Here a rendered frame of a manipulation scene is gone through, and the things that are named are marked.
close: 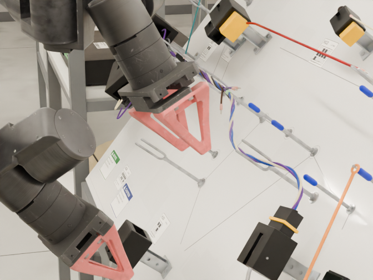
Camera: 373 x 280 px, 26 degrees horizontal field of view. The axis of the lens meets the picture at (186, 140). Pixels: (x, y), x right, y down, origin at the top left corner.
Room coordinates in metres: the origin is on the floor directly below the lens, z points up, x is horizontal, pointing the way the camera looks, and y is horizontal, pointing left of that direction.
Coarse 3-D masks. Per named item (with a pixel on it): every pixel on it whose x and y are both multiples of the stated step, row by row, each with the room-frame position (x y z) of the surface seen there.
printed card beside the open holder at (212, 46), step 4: (208, 44) 1.69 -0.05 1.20; (212, 44) 1.68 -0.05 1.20; (216, 44) 1.66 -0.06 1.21; (208, 48) 1.68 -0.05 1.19; (212, 48) 1.66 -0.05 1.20; (204, 52) 1.68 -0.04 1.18; (208, 52) 1.67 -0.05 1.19; (212, 52) 1.65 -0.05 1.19; (200, 56) 1.69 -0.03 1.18; (204, 56) 1.67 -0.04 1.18; (208, 56) 1.65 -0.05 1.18; (204, 60) 1.65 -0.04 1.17
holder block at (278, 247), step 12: (264, 228) 0.91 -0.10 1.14; (252, 240) 0.91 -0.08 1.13; (264, 240) 0.89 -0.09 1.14; (276, 240) 0.89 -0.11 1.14; (288, 240) 0.89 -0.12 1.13; (264, 252) 0.88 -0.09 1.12; (276, 252) 0.88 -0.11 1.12; (288, 252) 0.89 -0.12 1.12; (252, 264) 0.87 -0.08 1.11; (264, 264) 0.87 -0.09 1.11; (276, 264) 0.88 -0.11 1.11; (264, 276) 0.88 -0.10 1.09; (276, 276) 0.88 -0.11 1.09
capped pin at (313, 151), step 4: (272, 120) 1.08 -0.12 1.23; (272, 124) 1.08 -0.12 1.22; (276, 124) 1.08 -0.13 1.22; (280, 124) 1.08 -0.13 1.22; (280, 128) 1.08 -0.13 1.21; (284, 128) 1.09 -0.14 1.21; (284, 132) 1.09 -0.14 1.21; (288, 132) 1.09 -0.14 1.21; (292, 136) 1.09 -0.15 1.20; (296, 140) 1.09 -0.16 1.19; (300, 140) 1.09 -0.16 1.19; (304, 144) 1.09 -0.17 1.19; (308, 148) 1.10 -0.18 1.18; (312, 148) 1.10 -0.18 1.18; (316, 148) 1.10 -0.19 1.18; (312, 152) 1.10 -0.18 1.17; (316, 152) 1.09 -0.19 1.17; (312, 156) 1.10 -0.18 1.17
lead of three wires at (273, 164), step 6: (270, 162) 1.00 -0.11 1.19; (276, 162) 0.99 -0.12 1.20; (282, 168) 0.98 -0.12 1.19; (288, 168) 0.98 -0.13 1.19; (294, 174) 0.97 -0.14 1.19; (300, 180) 0.95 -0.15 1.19; (300, 186) 0.94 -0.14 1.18; (300, 192) 0.94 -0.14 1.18; (300, 198) 0.93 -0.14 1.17; (294, 204) 0.93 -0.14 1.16
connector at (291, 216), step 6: (282, 210) 0.93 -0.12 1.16; (288, 210) 0.92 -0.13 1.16; (294, 210) 0.91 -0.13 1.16; (276, 216) 0.92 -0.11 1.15; (282, 216) 0.92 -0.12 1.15; (288, 216) 0.91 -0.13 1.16; (294, 216) 0.91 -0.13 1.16; (300, 216) 0.91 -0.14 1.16; (270, 222) 0.92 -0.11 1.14; (276, 222) 0.91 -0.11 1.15; (288, 222) 0.90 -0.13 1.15; (294, 222) 0.91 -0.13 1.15; (300, 222) 0.91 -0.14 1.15; (276, 228) 0.90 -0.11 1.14; (282, 228) 0.90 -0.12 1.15; (288, 228) 0.90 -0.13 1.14; (288, 234) 0.90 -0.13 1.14
